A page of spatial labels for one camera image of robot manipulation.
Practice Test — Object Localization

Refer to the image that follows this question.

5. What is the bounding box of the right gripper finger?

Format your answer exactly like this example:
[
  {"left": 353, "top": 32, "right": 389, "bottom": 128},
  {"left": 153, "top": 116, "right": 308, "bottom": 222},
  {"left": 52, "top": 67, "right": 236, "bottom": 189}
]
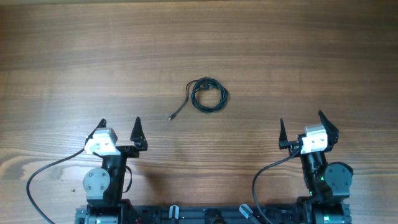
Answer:
[
  {"left": 279, "top": 119, "right": 299, "bottom": 149},
  {"left": 318, "top": 110, "right": 339, "bottom": 134}
]

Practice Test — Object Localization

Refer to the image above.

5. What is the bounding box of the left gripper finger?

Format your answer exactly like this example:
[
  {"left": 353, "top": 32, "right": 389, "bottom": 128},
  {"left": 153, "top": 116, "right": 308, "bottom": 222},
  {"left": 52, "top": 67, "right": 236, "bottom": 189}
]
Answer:
[
  {"left": 130, "top": 117, "right": 148, "bottom": 151},
  {"left": 86, "top": 118, "right": 107, "bottom": 142}
]

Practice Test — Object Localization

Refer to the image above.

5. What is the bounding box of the black USB cable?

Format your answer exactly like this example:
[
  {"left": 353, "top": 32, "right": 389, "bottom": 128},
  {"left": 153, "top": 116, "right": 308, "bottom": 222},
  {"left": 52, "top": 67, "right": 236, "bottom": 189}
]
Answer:
[{"left": 168, "top": 77, "right": 229, "bottom": 121}]

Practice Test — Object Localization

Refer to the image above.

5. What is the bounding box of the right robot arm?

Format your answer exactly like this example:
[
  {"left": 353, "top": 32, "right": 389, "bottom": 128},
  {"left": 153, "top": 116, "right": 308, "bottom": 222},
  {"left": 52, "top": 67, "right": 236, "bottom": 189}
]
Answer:
[{"left": 279, "top": 111, "right": 353, "bottom": 224}]

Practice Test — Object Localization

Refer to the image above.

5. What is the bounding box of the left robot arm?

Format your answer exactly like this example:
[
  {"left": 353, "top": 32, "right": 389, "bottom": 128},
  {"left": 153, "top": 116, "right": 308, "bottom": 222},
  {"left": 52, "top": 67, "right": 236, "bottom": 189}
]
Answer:
[{"left": 75, "top": 117, "right": 148, "bottom": 224}]

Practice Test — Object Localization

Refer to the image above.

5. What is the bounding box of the black aluminium base frame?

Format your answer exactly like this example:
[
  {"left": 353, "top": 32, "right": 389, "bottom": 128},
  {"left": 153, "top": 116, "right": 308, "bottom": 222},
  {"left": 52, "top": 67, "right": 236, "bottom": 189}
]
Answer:
[{"left": 75, "top": 203, "right": 353, "bottom": 224}]

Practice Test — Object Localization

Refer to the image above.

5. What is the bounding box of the left camera black cable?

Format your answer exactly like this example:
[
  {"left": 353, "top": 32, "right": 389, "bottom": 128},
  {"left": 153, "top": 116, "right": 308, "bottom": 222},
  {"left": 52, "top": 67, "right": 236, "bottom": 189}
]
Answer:
[{"left": 25, "top": 147, "right": 86, "bottom": 224}]

